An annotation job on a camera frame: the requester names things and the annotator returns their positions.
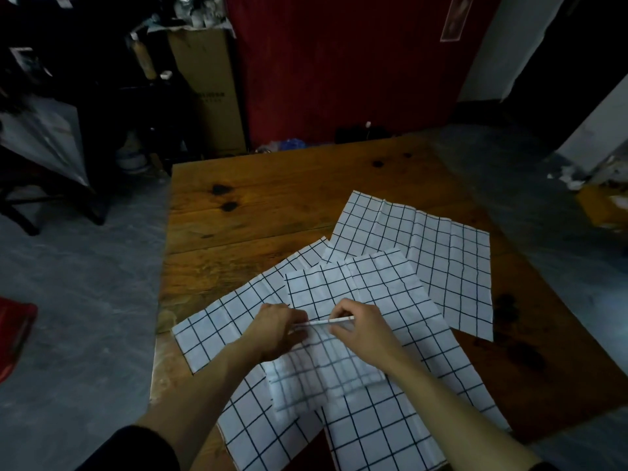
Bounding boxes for person's left hand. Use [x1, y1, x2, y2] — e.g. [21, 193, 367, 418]
[244, 303, 311, 364]

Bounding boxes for person's right hand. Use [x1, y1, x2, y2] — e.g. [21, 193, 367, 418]
[329, 298, 409, 376]

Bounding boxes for thin white stick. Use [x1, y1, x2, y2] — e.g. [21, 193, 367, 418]
[293, 316, 355, 331]

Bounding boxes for person's left forearm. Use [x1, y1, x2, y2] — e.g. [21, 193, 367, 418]
[132, 338, 268, 471]

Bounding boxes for person's right forearm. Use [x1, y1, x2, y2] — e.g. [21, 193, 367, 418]
[385, 354, 543, 471]

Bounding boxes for small folded checkered cloth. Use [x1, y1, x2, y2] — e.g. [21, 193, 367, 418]
[262, 324, 388, 425]

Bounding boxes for white black-grid checkered cloth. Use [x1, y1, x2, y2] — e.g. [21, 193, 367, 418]
[286, 249, 512, 471]
[172, 237, 335, 471]
[324, 190, 494, 342]

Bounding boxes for blue plastic bag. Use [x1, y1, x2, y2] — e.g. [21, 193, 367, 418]
[255, 138, 308, 154]

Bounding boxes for black sleeve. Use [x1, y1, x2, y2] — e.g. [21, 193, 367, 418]
[76, 425, 181, 471]

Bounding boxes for white bucket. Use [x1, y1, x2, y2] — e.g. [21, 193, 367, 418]
[117, 132, 149, 173]

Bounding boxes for tall brown cardboard box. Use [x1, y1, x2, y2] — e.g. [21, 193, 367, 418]
[166, 24, 247, 157]

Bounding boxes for crumpled white paper scraps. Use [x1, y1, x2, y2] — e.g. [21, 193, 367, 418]
[547, 164, 585, 192]

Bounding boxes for yellow cardboard box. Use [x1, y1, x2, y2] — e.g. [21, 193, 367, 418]
[576, 183, 628, 232]

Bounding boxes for red plastic object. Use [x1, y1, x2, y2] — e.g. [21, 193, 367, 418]
[0, 297, 39, 384]

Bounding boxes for tan bottle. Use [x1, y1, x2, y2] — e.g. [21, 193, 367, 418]
[130, 33, 158, 80]

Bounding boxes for large leaning picture board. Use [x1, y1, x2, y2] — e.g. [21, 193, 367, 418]
[0, 97, 92, 190]

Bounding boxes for pale poster with red border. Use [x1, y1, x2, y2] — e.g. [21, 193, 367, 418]
[440, 0, 476, 43]

